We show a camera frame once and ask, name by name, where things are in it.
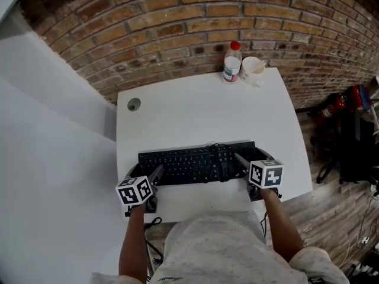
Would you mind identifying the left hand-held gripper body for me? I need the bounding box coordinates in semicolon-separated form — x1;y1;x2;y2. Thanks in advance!
115;175;160;219

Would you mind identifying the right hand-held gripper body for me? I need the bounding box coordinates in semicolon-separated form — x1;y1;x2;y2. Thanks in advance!
245;157;285;203

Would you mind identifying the black keyboard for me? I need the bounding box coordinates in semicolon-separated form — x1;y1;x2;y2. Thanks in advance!
137;140;256;187

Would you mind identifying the person's left forearm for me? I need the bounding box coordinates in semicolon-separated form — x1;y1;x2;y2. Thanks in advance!
118;204;148;277

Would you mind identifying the person's right forearm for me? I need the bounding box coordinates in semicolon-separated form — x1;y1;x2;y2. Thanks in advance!
261;188;306;263

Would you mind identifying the white table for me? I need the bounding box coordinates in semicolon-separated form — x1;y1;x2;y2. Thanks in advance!
115;66;314;224

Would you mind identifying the white cup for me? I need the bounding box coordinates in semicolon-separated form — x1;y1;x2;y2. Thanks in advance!
239;56;265;89

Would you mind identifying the black office chair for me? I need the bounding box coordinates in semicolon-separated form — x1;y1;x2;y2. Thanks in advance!
309;110;379;186

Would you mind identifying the person's grey shirt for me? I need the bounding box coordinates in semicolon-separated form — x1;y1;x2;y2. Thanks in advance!
89;210;352;284

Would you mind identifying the plastic bottle with red cap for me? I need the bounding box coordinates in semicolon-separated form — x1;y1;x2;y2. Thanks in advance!
222;40;242;86

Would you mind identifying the black keyboard cable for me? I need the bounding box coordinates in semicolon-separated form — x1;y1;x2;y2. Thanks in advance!
203;142;238;183

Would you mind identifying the black cable under table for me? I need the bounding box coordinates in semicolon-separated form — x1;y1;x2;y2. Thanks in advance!
144;216;165;264

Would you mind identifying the grey table cable grommet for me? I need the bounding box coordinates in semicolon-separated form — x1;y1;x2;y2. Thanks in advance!
127;97;142;112

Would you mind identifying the white floor cable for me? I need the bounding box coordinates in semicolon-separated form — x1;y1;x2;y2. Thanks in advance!
336;231;368;271

